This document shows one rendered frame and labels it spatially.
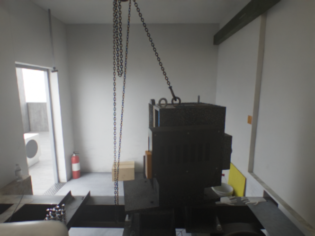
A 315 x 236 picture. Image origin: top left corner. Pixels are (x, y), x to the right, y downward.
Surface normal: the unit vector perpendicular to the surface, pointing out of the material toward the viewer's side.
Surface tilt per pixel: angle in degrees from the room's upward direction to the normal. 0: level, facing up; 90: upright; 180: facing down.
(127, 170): 90
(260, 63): 90
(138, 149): 90
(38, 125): 90
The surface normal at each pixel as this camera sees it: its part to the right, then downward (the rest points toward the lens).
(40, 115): -0.01, 0.17
